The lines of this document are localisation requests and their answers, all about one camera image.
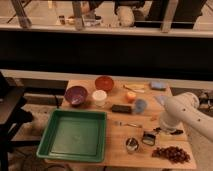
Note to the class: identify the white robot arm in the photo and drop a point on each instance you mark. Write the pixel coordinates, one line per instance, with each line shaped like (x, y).
(184, 108)

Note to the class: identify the white cup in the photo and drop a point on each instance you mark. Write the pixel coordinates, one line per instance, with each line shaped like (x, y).
(99, 97)

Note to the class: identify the small metal cup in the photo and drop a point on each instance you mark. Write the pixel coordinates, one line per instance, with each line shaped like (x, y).
(132, 145)

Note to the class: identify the orange bowl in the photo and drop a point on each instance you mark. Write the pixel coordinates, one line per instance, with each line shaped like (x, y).
(105, 83)

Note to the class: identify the wooden spoon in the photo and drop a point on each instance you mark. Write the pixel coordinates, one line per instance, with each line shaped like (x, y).
(134, 87)

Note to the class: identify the orange fruit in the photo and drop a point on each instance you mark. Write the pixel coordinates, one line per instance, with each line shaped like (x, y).
(130, 96)

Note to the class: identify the black rectangular block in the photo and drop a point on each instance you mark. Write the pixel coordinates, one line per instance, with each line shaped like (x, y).
(121, 109)

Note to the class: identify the purple bowl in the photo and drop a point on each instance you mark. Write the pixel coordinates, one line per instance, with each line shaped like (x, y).
(76, 95)

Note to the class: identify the metal fork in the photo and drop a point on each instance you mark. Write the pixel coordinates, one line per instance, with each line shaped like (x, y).
(127, 124)

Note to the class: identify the blue sponge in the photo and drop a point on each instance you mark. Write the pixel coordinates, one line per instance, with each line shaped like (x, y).
(158, 86)

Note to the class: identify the green plastic tray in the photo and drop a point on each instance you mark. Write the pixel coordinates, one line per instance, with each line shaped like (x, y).
(74, 135)

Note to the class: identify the brown pile of raisins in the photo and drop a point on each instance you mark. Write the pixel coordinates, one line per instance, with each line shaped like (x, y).
(173, 154)

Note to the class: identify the black chair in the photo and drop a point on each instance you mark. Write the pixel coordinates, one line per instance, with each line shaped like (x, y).
(12, 117)

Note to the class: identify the orange handled tool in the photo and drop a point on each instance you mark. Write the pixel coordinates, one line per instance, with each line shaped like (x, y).
(153, 118)

